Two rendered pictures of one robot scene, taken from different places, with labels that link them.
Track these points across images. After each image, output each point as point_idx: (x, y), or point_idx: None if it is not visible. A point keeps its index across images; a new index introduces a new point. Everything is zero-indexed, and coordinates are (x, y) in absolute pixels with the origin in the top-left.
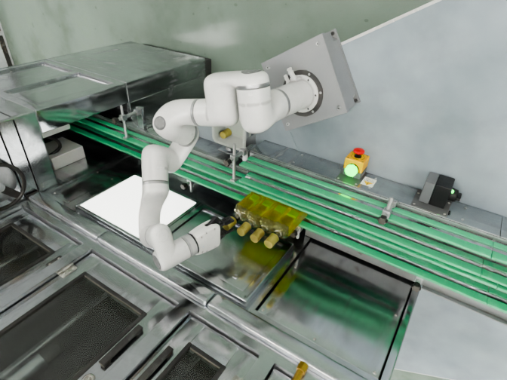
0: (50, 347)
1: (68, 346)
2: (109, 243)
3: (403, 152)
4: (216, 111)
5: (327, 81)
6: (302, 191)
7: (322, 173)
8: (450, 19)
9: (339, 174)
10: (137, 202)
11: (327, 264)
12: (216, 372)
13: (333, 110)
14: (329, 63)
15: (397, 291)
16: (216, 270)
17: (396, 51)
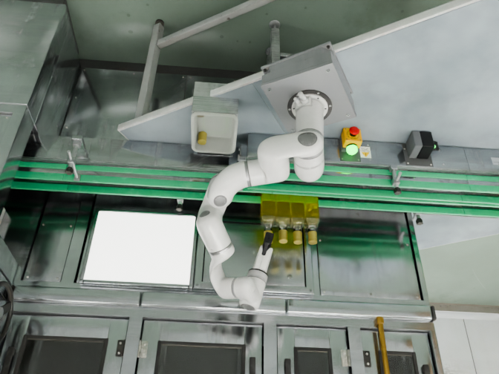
0: None
1: None
2: (158, 303)
3: (389, 121)
4: (278, 176)
5: (337, 96)
6: None
7: (326, 157)
8: (434, 32)
9: (340, 153)
10: (139, 245)
11: (340, 224)
12: (328, 355)
13: (342, 116)
14: (339, 84)
15: (398, 223)
16: (271, 278)
17: (387, 55)
